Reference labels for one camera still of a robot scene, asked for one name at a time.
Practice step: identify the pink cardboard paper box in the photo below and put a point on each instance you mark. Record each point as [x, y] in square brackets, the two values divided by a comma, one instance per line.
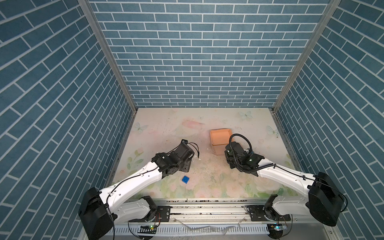
[219, 140]

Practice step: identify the white ventilated cable duct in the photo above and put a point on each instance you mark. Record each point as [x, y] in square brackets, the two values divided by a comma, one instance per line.
[191, 230]

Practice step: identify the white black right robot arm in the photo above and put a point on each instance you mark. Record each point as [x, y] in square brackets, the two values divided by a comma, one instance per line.
[318, 197]

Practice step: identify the small blue cube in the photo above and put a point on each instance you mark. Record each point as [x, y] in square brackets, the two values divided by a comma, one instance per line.
[185, 179]

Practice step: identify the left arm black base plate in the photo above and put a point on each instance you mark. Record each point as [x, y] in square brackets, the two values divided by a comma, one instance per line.
[161, 215]

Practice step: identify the aluminium corner frame post right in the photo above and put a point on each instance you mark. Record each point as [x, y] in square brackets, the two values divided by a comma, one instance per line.
[318, 30]

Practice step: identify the aluminium corner frame post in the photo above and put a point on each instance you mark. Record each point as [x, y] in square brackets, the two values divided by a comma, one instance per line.
[318, 30]
[92, 20]

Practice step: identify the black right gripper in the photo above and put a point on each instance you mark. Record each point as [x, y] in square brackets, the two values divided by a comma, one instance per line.
[226, 155]

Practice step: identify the aluminium corner frame post left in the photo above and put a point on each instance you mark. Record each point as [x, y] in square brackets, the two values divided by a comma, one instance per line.
[92, 20]

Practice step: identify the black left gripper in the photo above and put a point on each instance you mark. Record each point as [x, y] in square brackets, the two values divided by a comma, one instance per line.
[188, 164]

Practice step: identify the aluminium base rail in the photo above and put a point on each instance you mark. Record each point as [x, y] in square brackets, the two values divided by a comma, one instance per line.
[210, 209]

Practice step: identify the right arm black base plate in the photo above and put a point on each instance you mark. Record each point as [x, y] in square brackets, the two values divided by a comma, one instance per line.
[259, 213]

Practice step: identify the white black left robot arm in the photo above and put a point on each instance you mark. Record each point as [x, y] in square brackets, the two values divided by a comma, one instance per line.
[102, 209]

